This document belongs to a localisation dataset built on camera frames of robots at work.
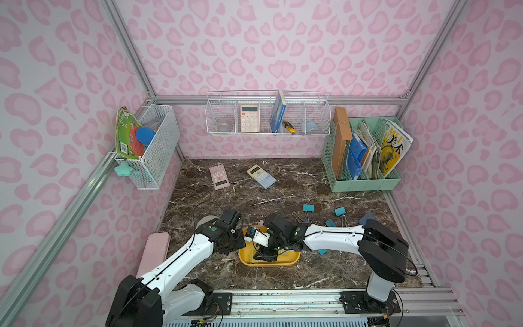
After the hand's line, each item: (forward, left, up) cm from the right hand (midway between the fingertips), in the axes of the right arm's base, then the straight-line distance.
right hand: (256, 251), depth 81 cm
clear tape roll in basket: (+49, +16, +23) cm, 57 cm away
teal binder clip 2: (+23, -23, -5) cm, 33 cm away
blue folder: (+43, -46, +12) cm, 64 cm away
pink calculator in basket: (+51, +5, +26) cm, 58 cm away
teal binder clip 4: (+14, -32, -4) cm, 35 cm away
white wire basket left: (+18, +38, +28) cm, 50 cm away
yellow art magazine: (+48, -65, +14) cm, 82 cm away
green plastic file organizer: (+59, -57, +13) cm, 83 cm away
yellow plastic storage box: (-1, -11, -4) cm, 12 cm away
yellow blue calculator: (+41, 0, -4) cm, 41 cm away
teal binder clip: (+2, -27, -4) cm, 27 cm away
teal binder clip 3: (+21, -38, -5) cm, 44 cm away
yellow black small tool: (+48, -14, +23) cm, 55 cm away
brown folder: (+38, -35, +28) cm, 59 cm away
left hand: (+4, +6, +1) cm, 7 cm away
